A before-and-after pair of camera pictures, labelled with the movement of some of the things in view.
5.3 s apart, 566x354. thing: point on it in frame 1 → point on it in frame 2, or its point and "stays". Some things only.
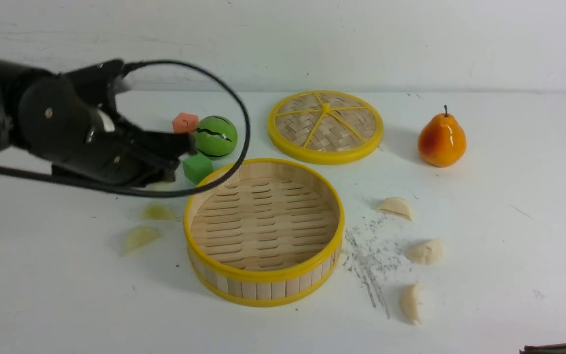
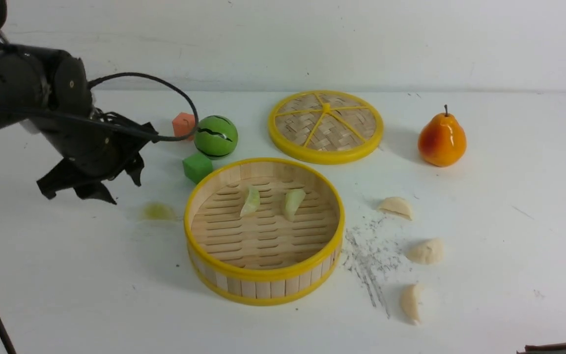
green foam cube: [197, 167] stays
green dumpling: [158, 212] stays
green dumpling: [138, 237] → [252, 202]
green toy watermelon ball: [215, 137] stays
